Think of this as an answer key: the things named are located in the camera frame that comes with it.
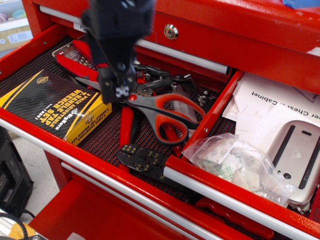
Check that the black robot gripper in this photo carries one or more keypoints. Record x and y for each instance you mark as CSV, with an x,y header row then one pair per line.
x,y
113,28

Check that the red and grey scissors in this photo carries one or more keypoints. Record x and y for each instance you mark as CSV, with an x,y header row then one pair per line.
x,y
153,107

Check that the red left open drawer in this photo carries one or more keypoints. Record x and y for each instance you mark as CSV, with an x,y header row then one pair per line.
x,y
103,143

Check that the red lower open drawer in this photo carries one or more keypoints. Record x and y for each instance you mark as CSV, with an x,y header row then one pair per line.
x,y
82,209

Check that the black metal pliers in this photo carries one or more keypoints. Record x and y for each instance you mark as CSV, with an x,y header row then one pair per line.
x,y
155,78

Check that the screwdriver bit set package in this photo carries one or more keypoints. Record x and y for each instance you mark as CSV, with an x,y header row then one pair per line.
x,y
76,50

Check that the yellow black tap wrench box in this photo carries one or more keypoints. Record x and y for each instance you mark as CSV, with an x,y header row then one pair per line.
x,y
62,107

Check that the white Markers label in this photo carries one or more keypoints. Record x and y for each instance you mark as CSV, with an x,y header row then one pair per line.
x,y
79,27

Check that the silver folding utility knife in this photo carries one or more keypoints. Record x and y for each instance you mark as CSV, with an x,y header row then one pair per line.
x,y
179,106

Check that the silver cabinet key lock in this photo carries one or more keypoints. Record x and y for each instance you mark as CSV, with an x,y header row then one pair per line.
x,y
171,32

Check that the red tool chest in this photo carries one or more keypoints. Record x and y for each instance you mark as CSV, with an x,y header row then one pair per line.
x,y
260,37

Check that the clear bag of adhesive pads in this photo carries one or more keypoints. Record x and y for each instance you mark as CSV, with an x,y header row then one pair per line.
x,y
229,157

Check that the black computer case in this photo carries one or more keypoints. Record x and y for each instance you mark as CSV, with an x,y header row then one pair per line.
x,y
15,182

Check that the white cabinet manual paper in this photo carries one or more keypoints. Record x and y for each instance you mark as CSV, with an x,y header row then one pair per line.
x,y
260,107

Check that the silver computer mouse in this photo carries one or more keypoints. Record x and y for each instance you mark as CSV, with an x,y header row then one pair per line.
x,y
295,154

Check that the red handled ratchet crimper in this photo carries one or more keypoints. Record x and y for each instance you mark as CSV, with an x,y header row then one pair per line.
x,y
76,69

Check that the red handled wire stripper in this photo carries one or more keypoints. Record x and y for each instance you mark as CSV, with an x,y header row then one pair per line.
x,y
145,161

